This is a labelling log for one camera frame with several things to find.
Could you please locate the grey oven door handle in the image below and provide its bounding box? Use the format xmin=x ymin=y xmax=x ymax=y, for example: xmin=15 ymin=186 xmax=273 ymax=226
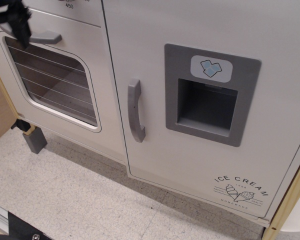
xmin=0 ymin=23 xmax=62 ymax=45

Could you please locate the white toy fridge door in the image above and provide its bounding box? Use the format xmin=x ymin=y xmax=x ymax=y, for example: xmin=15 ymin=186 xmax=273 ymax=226
xmin=103 ymin=0 xmax=300 ymax=222

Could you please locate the grey fridge door handle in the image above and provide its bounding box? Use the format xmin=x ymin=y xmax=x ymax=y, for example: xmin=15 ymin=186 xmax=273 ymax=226
xmin=127 ymin=79 xmax=146 ymax=143

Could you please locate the grey ice dispenser panel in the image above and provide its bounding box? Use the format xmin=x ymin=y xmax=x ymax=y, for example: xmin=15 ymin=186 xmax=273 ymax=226
xmin=164 ymin=43 xmax=262 ymax=147

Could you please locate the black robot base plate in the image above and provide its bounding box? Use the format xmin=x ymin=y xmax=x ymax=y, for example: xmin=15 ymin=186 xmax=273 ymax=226
xmin=0 ymin=212 xmax=53 ymax=240

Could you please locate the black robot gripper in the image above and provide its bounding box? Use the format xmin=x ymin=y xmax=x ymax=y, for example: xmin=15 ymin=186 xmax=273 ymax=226
xmin=0 ymin=0 xmax=32 ymax=47

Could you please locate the grey kitchen foot block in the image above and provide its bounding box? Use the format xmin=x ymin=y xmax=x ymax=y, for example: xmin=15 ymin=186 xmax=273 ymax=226
xmin=23 ymin=127 xmax=48 ymax=154

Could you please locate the white toy kitchen cabinet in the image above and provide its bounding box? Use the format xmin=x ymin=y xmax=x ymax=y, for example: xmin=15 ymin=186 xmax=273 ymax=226
xmin=24 ymin=0 xmax=104 ymax=27

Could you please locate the light wooden side frame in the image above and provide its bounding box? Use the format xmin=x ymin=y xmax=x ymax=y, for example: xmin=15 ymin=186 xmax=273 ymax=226
xmin=261 ymin=166 xmax=300 ymax=240

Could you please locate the white toy oven door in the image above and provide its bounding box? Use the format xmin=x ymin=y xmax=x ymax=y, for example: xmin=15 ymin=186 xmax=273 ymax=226
xmin=0 ymin=11 xmax=127 ymax=164

